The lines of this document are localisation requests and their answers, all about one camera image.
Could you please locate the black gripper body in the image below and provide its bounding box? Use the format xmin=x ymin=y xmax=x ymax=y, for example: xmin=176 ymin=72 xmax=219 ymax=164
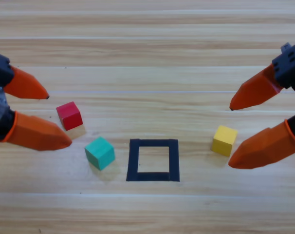
xmin=271 ymin=39 xmax=295 ymax=98
xmin=0 ymin=50 xmax=15 ymax=120

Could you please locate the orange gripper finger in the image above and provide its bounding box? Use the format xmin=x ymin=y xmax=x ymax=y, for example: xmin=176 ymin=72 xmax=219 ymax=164
xmin=227 ymin=113 xmax=295 ymax=169
xmin=229 ymin=64 xmax=285 ymax=112
xmin=0 ymin=109 xmax=73 ymax=152
xmin=3 ymin=65 xmax=50 ymax=100

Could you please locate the red wooden cube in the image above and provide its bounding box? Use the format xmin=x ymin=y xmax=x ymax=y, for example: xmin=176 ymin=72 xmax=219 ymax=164
xmin=55 ymin=101 xmax=84 ymax=131

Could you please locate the yellow wooden cube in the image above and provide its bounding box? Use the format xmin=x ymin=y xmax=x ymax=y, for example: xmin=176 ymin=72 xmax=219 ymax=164
xmin=211 ymin=125 xmax=239 ymax=157

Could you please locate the green wooden cube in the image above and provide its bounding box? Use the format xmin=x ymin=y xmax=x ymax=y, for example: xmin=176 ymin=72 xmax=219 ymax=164
xmin=84 ymin=136 xmax=116 ymax=171

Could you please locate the black tape square outline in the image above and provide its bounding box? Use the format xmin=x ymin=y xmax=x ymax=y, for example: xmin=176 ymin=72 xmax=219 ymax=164
xmin=126 ymin=138 xmax=181 ymax=182

